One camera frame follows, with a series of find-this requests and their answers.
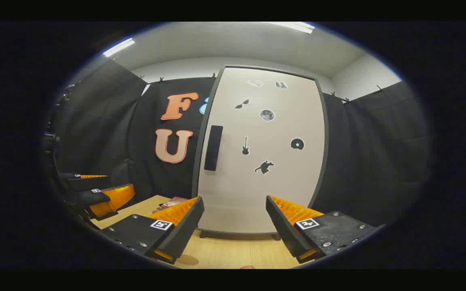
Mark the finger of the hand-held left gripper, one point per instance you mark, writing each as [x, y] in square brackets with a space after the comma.
[91, 184]
[83, 198]

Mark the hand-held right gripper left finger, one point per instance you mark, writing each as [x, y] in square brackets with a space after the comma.
[184, 230]

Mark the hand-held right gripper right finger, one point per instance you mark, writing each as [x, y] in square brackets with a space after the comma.
[283, 230]

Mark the grey cabinet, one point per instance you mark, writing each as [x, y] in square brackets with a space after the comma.
[217, 235]

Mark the white cabinet door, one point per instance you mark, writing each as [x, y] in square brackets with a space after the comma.
[257, 194]

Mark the reddish brown book stack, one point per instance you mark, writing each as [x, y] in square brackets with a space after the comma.
[168, 203]

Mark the black backdrop cloth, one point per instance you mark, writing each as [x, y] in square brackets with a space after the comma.
[378, 161]

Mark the ceiling light tube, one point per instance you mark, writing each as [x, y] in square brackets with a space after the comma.
[118, 47]

